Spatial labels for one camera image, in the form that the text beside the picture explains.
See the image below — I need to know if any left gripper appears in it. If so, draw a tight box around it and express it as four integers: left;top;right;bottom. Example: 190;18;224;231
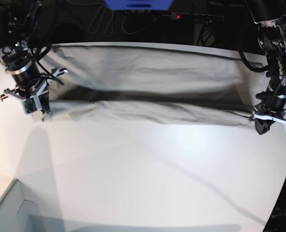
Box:
249;104;286;135

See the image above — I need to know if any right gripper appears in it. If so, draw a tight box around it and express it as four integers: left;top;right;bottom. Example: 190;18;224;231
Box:
0;67;68;114

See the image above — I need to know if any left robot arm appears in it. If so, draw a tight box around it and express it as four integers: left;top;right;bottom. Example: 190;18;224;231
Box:
240;0;286;135

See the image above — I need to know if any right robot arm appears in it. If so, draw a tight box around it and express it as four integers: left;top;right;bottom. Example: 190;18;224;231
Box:
0;0;68;115

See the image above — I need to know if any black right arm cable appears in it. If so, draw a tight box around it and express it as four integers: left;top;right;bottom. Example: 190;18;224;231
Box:
28;44;65;87

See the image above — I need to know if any beige t-shirt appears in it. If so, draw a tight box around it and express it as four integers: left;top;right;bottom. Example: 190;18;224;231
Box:
42;42;267;128

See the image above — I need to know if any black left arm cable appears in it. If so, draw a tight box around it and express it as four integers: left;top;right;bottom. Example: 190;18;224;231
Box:
238;49;271;73

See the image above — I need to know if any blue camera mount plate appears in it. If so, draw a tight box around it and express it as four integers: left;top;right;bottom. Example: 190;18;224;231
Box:
105;0;174;11

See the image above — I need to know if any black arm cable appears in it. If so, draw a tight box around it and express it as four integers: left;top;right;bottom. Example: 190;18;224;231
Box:
238;49;271;73
28;44;65;87

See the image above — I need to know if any black power strip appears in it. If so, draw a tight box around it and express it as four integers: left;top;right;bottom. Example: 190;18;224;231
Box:
170;12;225;23

